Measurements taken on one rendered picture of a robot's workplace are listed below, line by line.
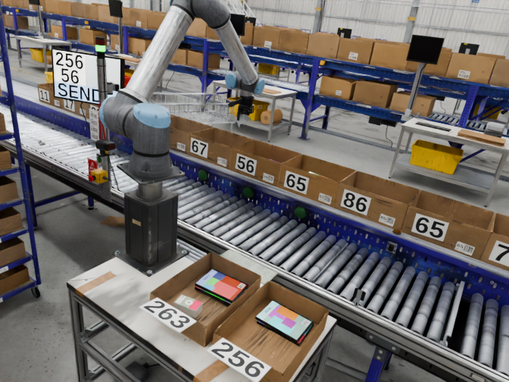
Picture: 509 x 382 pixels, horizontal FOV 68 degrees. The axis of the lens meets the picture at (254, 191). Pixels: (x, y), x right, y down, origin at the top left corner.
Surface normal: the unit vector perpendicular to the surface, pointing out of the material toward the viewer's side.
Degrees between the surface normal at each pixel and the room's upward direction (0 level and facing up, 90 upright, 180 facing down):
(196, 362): 0
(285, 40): 90
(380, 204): 91
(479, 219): 90
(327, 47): 90
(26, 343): 0
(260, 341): 3
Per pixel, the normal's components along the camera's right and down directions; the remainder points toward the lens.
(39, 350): 0.11, -0.90
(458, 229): -0.55, 0.29
